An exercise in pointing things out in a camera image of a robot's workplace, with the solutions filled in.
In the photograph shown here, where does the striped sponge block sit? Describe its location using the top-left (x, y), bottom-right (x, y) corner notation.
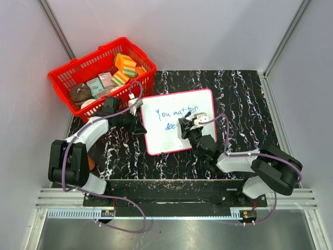
top-left (122, 60), bottom-right (137, 78)
top-left (111, 70), bottom-right (130, 86)

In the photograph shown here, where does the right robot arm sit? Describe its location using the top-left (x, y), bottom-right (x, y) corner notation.
top-left (178, 113), bottom-right (303, 206)

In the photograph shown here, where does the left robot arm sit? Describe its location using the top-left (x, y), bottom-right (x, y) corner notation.
top-left (48, 94), bottom-right (147, 206)

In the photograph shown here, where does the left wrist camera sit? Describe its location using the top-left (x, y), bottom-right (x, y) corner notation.
top-left (128, 94), bottom-right (143, 116)

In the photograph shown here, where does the striped sponge block lower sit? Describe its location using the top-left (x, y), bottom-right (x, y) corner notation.
top-left (111, 70), bottom-right (130, 86)

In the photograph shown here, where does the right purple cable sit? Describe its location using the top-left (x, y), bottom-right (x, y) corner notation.
top-left (200, 114), bottom-right (303, 188)

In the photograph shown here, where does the brown round doughnut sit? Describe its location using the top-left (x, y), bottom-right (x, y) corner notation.
top-left (69, 83), bottom-right (92, 104)

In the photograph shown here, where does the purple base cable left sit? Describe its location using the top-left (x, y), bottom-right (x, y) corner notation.
top-left (88, 192), bottom-right (149, 234)

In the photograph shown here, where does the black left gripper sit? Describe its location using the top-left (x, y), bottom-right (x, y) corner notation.
top-left (115, 109), bottom-right (147, 135)

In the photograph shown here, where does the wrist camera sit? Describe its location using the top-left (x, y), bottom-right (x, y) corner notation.
top-left (128, 94), bottom-right (143, 116)
top-left (190, 112), bottom-right (209, 130)

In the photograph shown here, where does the orange cylindrical bottle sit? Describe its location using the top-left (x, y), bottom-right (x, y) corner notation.
top-left (88, 156), bottom-right (96, 171)

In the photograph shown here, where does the pink small box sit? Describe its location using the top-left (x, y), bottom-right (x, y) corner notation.
top-left (98, 72), bottom-right (114, 88)

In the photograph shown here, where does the pink framed whiteboard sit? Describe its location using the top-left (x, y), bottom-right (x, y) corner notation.
top-left (140, 89), bottom-right (215, 156)

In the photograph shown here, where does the teal small box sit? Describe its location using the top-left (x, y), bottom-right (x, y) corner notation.
top-left (86, 78), bottom-right (104, 99)

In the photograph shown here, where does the red plastic basket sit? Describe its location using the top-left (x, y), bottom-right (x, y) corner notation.
top-left (48, 37), bottom-right (157, 122)

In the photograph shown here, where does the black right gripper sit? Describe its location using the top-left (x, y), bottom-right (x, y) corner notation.
top-left (180, 118), bottom-right (203, 160)

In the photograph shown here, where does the aluminium rail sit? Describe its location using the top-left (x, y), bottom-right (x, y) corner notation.
top-left (35, 189), bottom-right (317, 220)

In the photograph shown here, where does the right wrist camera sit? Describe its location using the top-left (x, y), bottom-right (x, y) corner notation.
top-left (190, 112), bottom-right (209, 130)

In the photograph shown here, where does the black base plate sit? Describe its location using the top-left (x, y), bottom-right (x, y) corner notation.
top-left (83, 178), bottom-right (268, 218)

